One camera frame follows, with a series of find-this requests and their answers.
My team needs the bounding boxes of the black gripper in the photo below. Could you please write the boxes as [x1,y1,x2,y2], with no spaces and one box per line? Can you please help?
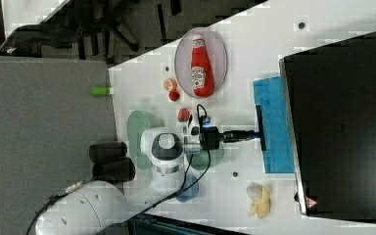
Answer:
[201,126,259,150]

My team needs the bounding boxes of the silver black toaster oven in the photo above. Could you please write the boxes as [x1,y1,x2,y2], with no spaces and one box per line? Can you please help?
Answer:
[253,28,376,223]

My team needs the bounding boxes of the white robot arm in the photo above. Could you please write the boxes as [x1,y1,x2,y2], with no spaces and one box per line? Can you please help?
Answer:
[34,115,263,235]

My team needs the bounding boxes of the red strawberry toy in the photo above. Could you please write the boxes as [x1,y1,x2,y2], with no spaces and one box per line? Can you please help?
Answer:
[177,108,190,122]

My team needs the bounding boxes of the red ketchup bottle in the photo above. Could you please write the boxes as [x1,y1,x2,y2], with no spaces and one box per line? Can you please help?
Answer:
[191,34,214,98]

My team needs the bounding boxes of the peeled banana toy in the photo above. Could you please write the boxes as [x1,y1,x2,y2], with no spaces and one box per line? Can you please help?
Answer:
[246,184,270,219]

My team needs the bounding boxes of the small red fruit toy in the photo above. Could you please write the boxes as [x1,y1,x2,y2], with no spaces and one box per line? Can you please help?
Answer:
[168,91,180,102]

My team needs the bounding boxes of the blue round bowl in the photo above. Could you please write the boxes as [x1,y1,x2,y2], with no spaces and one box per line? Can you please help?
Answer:
[176,173,199,203]

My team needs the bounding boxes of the orange slice toy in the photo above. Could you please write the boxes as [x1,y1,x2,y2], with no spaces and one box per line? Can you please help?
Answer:
[164,78,177,92]

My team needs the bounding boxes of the grey round plate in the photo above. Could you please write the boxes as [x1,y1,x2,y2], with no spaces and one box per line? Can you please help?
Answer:
[174,27,227,98]

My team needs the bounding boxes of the green oval colander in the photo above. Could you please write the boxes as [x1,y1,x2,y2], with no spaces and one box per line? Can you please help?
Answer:
[126,111,163,170]

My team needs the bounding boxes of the black cylinder lower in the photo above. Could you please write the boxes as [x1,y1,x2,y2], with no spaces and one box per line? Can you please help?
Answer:
[92,157,136,184]

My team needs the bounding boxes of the black cylinder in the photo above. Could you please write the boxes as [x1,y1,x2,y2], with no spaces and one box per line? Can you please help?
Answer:
[92,157,136,184]
[89,142,127,164]

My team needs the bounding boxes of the black cylinder upper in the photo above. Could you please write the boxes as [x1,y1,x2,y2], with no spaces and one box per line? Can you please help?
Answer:
[89,142,127,164]

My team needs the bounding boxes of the green cylindrical object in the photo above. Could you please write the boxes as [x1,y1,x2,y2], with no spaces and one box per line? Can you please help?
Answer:
[91,87,115,96]

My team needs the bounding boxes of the black office chair base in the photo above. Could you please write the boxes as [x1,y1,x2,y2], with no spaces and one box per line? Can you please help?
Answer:
[0,0,139,60]

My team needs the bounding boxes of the green cup with handle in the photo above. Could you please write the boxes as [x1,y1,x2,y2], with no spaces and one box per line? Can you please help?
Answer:
[187,149,224,170]

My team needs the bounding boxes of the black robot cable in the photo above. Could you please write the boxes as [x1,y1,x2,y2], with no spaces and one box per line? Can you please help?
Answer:
[23,103,212,235]

